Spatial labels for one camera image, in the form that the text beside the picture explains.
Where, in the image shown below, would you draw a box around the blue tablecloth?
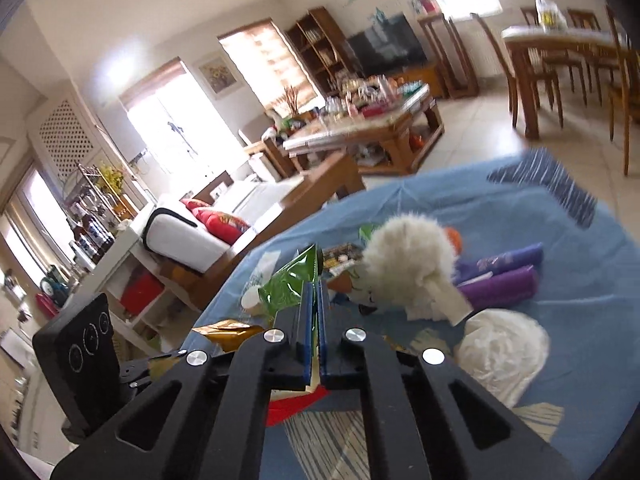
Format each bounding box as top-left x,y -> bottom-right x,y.
180,157 -> 632,480

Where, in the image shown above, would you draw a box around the striped window blind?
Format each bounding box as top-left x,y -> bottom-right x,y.
218,18 -> 321,111

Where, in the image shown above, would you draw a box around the wooden coffee table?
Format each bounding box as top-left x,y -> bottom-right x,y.
282,85 -> 446,176

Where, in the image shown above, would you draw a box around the tall wooden side stand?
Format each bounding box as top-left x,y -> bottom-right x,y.
416,12 -> 481,101

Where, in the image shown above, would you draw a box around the wooden bookshelf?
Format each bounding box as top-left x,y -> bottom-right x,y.
285,7 -> 362,102

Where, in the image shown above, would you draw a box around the white fluffy plush toy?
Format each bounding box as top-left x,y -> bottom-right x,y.
350,212 -> 473,326

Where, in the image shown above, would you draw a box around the wooden dining table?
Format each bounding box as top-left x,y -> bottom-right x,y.
502,24 -> 632,141

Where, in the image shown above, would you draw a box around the framed flower picture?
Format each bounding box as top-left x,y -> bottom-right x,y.
194,55 -> 239,99

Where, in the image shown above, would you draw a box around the golden snack packet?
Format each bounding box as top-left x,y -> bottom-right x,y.
192,317 -> 266,356

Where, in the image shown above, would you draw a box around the white shelf unit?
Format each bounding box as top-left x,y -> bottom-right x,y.
72,217 -> 201,358

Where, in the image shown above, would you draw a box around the wooden sofa with white cushions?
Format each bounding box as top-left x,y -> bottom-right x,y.
144,152 -> 367,311

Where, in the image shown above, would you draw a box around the yellow flowers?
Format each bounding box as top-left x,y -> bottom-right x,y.
97,162 -> 127,197

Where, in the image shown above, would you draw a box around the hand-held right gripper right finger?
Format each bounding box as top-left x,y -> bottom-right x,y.
319,280 -> 581,480

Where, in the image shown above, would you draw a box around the dried branches in vase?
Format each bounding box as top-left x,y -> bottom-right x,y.
279,85 -> 304,120

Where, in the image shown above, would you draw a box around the black television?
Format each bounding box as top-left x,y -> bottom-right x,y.
347,12 -> 429,79

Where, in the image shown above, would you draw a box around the clear plastic bag with yellow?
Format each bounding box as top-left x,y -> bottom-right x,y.
535,0 -> 569,31

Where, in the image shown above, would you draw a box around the large red printed cushion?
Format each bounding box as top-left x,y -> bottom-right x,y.
192,207 -> 252,246

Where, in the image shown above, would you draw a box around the wooden armchair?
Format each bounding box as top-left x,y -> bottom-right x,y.
238,115 -> 297,182

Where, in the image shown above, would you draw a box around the green leaf-print snack packet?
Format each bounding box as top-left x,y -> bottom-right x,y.
259,244 -> 323,331

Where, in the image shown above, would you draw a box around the red packet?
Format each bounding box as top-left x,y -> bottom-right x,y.
265,385 -> 329,428

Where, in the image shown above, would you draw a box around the purple packet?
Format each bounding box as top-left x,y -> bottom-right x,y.
457,265 -> 541,311
457,242 -> 545,281

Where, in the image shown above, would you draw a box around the white plastic bag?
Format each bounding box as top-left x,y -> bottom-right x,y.
452,309 -> 551,408

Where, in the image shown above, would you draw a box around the metal rack with bottles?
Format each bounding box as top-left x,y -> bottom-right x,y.
62,160 -> 137,263

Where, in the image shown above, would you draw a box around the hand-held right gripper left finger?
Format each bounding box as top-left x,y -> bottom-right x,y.
50,280 -> 321,480

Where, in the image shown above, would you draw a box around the wooden television stand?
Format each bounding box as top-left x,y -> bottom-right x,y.
400,60 -> 451,101

